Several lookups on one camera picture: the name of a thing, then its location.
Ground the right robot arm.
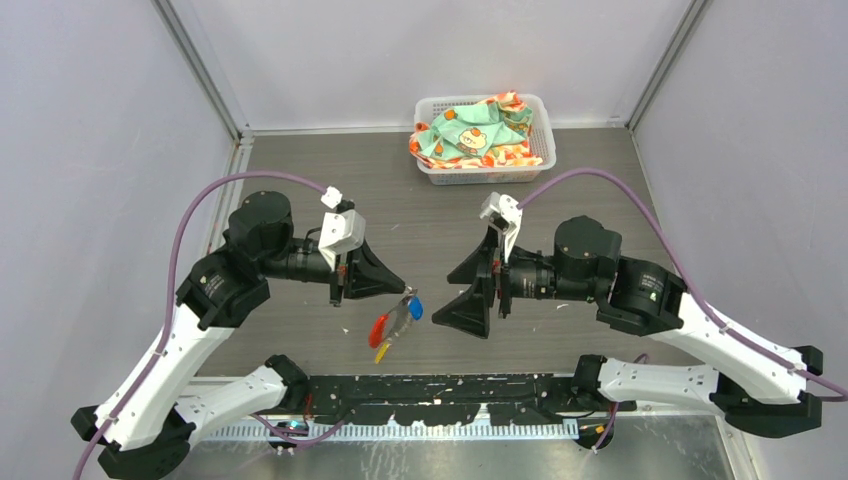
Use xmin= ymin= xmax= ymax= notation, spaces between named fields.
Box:
xmin=432 ymin=216 xmax=823 ymax=439

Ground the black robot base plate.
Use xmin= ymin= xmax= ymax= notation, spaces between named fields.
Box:
xmin=273 ymin=373 xmax=612 ymax=426

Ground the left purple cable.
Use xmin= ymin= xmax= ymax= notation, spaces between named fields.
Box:
xmin=71 ymin=170 xmax=349 ymax=480

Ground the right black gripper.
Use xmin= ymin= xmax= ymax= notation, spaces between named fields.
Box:
xmin=431 ymin=221 xmax=597 ymax=335

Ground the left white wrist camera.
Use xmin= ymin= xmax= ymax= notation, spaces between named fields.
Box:
xmin=318 ymin=186 xmax=366 ymax=270

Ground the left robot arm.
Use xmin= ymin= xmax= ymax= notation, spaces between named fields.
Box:
xmin=71 ymin=191 xmax=423 ymax=479

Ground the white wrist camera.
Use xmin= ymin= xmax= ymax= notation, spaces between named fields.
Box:
xmin=479 ymin=192 xmax=523 ymax=264
xmin=318 ymin=186 xmax=366 ymax=270

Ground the purple cable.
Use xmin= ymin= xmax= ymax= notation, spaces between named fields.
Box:
xmin=516 ymin=166 xmax=848 ymax=453
xmin=71 ymin=170 xmax=349 ymax=480

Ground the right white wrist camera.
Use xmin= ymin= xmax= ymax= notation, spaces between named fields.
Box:
xmin=479 ymin=192 xmax=523 ymax=264

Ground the colourful patterned cloth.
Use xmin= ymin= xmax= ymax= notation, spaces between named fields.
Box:
xmin=408 ymin=91 xmax=543 ymax=170

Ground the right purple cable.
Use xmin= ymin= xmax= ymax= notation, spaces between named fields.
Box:
xmin=516 ymin=166 xmax=848 ymax=453

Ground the key with yellow tag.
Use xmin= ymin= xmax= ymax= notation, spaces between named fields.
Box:
xmin=374 ymin=343 xmax=391 ymax=364

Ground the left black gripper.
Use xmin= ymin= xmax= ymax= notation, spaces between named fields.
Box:
xmin=260 ymin=234 xmax=406 ymax=307

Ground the white plastic basket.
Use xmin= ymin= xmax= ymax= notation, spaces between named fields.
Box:
xmin=414 ymin=94 xmax=556 ymax=185

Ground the key with blue tag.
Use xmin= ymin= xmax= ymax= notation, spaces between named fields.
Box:
xmin=407 ymin=296 xmax=423 ymax=321

